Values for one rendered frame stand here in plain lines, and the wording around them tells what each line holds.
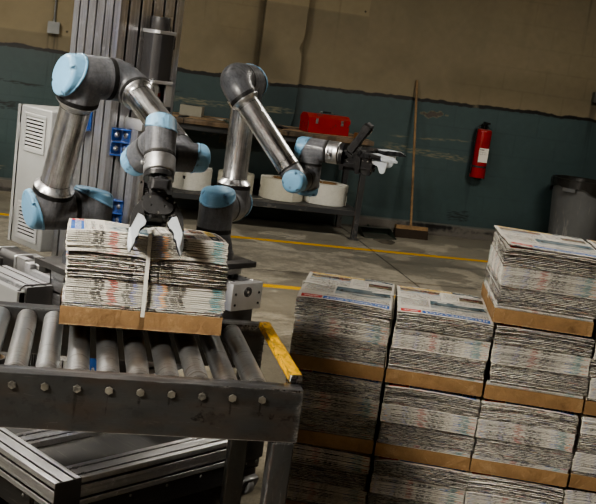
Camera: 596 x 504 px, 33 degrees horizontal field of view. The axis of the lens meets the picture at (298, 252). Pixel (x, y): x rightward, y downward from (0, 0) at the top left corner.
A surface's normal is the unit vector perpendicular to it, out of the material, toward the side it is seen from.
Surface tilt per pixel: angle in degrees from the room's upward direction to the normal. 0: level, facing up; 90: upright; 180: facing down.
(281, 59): 90
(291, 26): 90
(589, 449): 90
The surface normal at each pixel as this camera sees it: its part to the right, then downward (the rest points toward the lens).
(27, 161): -0.69, 0.04
